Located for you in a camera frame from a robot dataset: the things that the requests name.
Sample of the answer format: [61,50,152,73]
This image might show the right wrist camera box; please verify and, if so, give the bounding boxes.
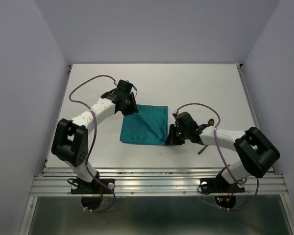
[175,112,198,130]

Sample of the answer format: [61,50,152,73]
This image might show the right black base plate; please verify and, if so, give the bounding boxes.
[197,177,245,195]

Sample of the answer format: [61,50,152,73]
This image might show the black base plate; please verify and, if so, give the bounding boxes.
[67,178,114,195]
[197,177,245,195]

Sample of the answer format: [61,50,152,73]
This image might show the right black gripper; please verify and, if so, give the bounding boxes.
[164,124,189,146]

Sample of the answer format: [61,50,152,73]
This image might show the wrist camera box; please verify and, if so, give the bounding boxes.
[175,112,198,130]
[116,79,133,94]

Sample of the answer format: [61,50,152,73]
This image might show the brown wooden fork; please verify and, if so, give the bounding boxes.
[198,145,208,155]

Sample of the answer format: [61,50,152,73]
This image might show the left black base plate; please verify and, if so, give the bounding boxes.
[67,178,114,195]

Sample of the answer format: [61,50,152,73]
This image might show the aluminium frame rail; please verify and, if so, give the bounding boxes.
[30,167,289,197]

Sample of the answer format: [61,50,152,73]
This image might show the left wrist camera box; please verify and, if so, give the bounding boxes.
[116,79,133,94]

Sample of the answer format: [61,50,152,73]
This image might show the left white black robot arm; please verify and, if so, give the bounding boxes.
[51,88,138,193]

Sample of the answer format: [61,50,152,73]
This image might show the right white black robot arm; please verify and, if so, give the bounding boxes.
[165,123,280,191]

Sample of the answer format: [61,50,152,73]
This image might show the brown wooden spoon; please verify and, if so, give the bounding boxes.
[208,118,215,126]

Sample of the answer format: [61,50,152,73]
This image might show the teal cloth napkin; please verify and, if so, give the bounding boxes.
[120,104,168,146]

